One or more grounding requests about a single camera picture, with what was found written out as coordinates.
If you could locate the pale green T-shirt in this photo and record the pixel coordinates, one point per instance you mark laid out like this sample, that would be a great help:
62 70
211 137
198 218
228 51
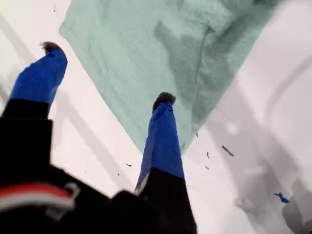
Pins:
122 61

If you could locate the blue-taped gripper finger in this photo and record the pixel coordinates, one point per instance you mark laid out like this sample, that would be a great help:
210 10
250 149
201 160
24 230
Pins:
39 80
163 146

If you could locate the small blue tape scrap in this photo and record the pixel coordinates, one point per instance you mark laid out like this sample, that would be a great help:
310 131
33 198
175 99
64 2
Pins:
282 198

